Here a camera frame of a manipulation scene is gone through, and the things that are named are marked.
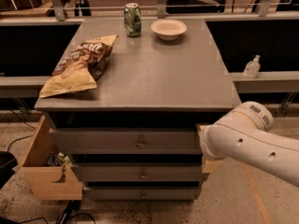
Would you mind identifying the grey side shelf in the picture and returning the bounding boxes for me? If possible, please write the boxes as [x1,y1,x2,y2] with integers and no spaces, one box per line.
[231,71,299,93]
[0,76,49,98]

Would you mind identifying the grey drawer cabinet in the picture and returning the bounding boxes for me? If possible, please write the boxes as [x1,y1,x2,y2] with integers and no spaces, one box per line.
[36,18,240,188]

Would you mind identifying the clear sanitizer bottle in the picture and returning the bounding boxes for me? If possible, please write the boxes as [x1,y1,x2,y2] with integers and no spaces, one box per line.
[243,55,261,78]

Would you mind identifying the green soda can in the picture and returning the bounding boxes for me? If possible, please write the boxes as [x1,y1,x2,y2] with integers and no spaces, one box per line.
[124,3,141,37]

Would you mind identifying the black object at left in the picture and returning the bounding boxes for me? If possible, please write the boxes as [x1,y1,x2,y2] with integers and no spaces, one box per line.
[0,151,18,189]

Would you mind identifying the grey side shelf left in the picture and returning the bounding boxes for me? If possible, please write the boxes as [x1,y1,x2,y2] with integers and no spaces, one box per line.
[0,76,49,98]

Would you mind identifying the black floor cables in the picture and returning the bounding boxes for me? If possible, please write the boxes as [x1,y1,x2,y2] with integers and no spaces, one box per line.
[0,109,97,224]

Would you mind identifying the light wooden box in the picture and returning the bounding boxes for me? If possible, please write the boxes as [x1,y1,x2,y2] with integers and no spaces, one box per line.
[22,117,82,201]

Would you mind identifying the grey bottom drawer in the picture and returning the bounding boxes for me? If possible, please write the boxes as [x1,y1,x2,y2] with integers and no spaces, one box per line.
[83,187,201,201]

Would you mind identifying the black office chair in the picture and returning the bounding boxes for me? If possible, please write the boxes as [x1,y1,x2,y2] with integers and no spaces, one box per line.
[166,0,226,14]

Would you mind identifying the grey drawer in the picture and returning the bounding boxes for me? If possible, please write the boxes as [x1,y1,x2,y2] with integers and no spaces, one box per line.
[50,128,201,155]
[83,187,201,201]
[72,163,203,183]

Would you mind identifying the items inside wooden box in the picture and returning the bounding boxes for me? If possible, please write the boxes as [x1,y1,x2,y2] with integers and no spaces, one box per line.
[45,152,71,166]

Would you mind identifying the white paper bowl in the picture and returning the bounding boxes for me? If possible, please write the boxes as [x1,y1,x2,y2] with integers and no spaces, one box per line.
[150,19,187,41]

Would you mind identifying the grey middle drawer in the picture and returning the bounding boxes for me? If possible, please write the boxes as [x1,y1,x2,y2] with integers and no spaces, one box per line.
[72,163,203,183]

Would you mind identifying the grey top drawer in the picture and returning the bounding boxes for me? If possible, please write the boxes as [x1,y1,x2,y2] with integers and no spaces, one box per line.
[50,128,201,155]

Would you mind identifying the grey side shelf right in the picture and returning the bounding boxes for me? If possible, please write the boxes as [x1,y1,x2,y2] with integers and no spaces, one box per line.
[231,71,299,93]

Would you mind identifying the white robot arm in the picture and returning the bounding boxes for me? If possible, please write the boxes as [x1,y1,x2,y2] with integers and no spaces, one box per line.
[199,102,299,187]

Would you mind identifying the brown yellow chip bag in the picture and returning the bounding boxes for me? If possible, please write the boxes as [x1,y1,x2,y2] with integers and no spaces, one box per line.
[39,35,118,98]

